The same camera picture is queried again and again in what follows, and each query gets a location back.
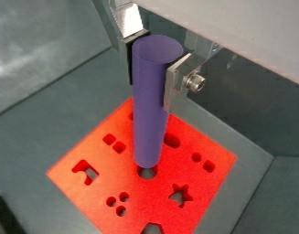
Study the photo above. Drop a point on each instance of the purple cylinder peg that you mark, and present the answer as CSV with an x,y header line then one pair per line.
x,y
154,52

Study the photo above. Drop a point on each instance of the red foam shape-sorter block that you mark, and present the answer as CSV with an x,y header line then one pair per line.
x,y
129,200

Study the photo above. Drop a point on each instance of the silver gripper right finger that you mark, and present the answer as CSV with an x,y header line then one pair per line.
x,y
183,77

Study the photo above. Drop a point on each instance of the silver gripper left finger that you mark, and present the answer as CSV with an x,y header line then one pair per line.
x,y
129,27

